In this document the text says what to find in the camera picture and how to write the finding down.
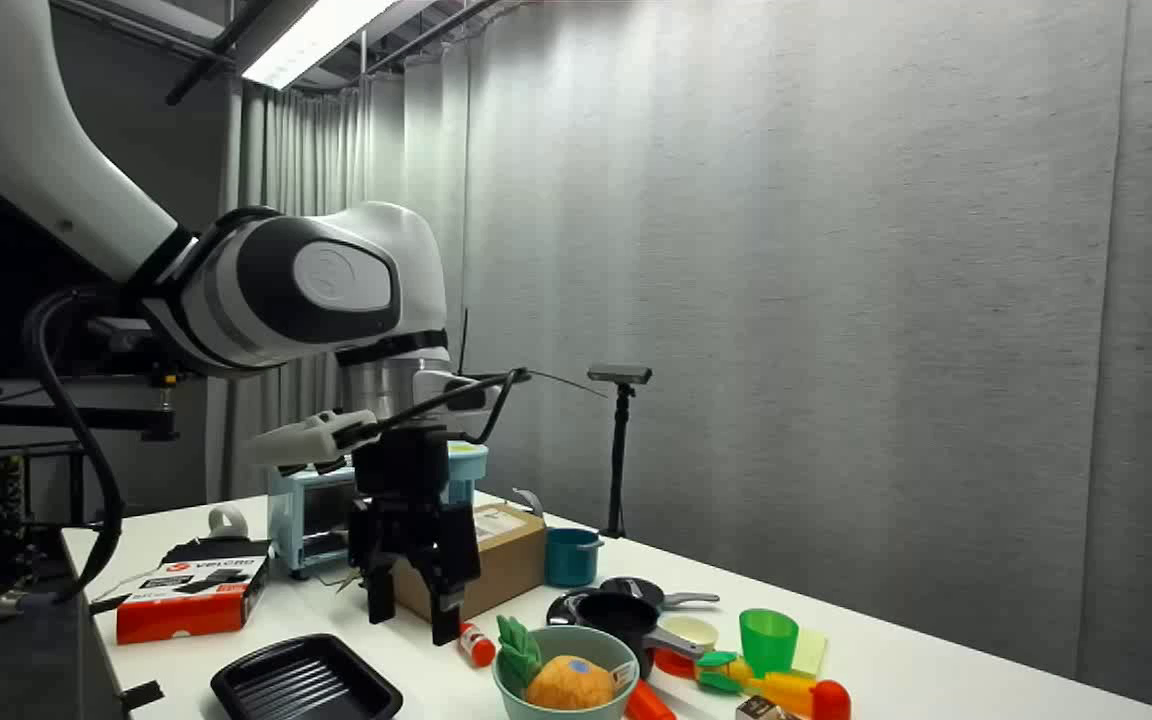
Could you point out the light blue toy oven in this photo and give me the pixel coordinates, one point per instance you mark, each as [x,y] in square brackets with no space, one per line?
[297,519]

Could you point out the black grill tray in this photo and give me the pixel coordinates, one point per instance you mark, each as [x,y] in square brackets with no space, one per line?
[306,681]

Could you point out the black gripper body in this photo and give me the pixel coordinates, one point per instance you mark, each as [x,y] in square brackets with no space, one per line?
[410,495]

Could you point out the small black frying pan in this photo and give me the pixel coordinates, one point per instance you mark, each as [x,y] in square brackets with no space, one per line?
[681,603]

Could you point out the mint green bowl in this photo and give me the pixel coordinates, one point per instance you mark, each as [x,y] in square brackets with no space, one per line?
[600,700]

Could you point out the black camera tripod stand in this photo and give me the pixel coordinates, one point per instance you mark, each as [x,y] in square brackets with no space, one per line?
[623,441]

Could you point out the red and white glue stick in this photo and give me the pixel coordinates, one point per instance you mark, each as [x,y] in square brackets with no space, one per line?
[478,648]

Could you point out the green plastic cup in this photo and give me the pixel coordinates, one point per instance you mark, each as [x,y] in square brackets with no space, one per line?
[770,640]

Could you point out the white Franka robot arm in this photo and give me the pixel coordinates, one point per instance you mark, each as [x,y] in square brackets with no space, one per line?
[19,121]

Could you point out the black toy pot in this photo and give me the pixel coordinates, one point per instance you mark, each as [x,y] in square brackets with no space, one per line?
[617,626]

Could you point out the cardboard box with label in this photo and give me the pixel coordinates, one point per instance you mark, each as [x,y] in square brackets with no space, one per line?
[515,553]

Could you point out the green plush vegetable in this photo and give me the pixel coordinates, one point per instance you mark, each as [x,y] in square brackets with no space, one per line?
[575,681]

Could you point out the small printed toy box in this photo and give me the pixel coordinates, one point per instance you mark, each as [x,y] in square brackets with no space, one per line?
[761,709]

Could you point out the teal toy pot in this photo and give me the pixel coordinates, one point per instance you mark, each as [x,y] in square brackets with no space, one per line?
[575,556]

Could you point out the small grey metal object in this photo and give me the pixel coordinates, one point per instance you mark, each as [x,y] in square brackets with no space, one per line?
[226,523]

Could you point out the green toy vegetable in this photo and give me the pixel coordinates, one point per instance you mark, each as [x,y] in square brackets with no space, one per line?
[718,671]

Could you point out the small red toy piece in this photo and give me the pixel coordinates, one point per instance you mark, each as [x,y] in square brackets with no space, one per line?
[674,662]

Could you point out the small white cup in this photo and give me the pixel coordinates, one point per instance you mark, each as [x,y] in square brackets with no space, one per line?
[690,631]

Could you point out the black monitor screen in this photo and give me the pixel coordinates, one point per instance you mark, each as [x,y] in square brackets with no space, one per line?
[1,292]

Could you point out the grey backdrop curtain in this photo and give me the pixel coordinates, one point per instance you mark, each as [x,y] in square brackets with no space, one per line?
[871,264]

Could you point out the ceiling light panel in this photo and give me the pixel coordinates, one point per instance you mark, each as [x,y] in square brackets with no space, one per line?
[319,36]

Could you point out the orange carrot toy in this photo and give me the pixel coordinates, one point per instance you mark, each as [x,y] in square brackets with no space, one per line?
[650,700]

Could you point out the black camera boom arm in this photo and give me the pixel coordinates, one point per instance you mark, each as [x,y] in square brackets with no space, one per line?
[56,416]

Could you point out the black equipment rack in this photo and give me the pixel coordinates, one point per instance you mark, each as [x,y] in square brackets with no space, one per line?
[1,512]

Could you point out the black flat device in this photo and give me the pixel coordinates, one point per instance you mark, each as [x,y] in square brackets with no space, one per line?
[217,544]

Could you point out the yellow toy bottle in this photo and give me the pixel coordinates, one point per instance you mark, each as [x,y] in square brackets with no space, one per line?
[788,695]

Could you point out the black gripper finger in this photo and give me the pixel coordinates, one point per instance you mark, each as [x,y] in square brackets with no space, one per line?
[382,593]
[449,607]

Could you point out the red box with white label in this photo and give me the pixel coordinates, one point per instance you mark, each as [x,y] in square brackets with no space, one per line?
[182,618]

